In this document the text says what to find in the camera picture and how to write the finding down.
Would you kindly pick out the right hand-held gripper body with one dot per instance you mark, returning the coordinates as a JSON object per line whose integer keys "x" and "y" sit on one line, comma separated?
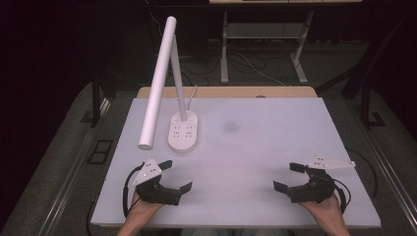
{"x": 313, "y": 190}

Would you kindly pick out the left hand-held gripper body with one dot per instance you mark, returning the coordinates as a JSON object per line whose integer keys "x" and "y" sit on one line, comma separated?
{"x": 157, "y": 191}

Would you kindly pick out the person's right hand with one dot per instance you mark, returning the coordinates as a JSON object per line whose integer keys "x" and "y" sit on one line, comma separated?
{"x": 323, "y": 209}

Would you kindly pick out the person's left hand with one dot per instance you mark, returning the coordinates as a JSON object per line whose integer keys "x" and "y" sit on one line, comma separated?
{"x": 142, "y": 209}

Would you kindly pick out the white table cover board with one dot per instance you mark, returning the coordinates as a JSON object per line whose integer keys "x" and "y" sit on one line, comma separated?
{"x": 249, "y": 147}

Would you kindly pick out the white desk lamp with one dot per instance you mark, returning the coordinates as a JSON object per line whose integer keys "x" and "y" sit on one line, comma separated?
{"x": 157, "y": 82}

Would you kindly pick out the black metal stand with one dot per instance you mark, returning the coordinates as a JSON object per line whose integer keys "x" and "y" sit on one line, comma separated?
{"x": 364, "y": 82}
{"x": 96, "y": 105}

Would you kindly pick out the black floor socket frame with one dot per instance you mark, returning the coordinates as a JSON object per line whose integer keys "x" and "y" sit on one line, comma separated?
{"x": 100, "y": 151}

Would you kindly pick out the metal floor rail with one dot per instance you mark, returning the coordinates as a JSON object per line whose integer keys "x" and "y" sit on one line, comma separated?
{"x": 390, "y": 173}
{"x": 70, "y": 183}

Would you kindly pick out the grey metal desk frame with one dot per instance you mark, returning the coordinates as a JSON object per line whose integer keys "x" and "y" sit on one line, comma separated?
{"x": 226, "y": 49}

